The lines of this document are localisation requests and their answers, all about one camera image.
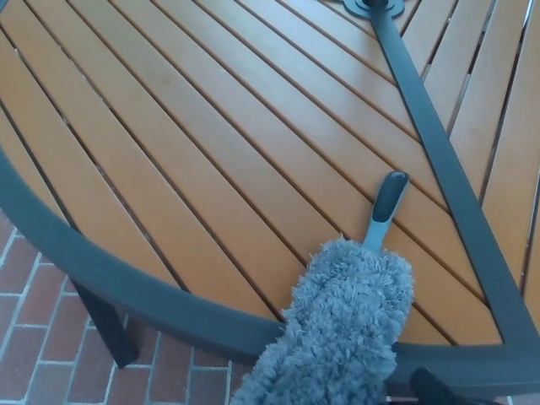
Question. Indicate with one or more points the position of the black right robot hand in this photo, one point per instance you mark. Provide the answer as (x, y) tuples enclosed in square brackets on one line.
[(430, 390)]

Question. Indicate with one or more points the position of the grey fluffy microfibre duster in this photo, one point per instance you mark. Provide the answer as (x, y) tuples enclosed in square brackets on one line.
[(337, 320)]

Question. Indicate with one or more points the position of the dark metal round table leg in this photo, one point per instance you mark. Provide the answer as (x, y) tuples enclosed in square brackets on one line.
[(111, 333)]

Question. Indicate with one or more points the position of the round slatted wood patio table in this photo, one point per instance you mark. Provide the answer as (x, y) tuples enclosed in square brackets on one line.
[(126, 274)]

